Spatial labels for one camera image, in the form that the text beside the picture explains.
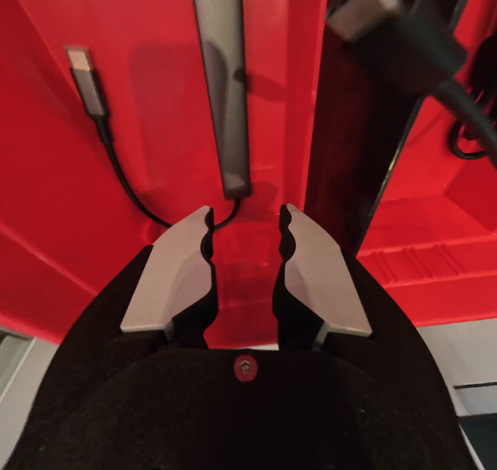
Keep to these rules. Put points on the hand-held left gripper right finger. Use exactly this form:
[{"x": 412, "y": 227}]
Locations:
[{"x": 322, "y": 275}]

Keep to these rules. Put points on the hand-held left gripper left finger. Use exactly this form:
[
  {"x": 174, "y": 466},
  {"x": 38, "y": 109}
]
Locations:
[{"x": 171, "y": 275}]

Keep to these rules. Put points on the red plastic bin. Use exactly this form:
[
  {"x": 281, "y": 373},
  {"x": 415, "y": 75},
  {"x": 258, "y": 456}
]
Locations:
[{"x": 58, "y": 206}]

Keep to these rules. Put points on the grey usb hub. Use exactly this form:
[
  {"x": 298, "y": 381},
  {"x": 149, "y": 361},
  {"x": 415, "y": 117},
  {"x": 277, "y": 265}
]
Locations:
[{"x": 229, "y": 89}]

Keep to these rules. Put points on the black divider panel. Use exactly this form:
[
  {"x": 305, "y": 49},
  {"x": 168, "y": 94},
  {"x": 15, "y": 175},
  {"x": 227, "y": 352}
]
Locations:
[{"x": 349, "y": 147}]

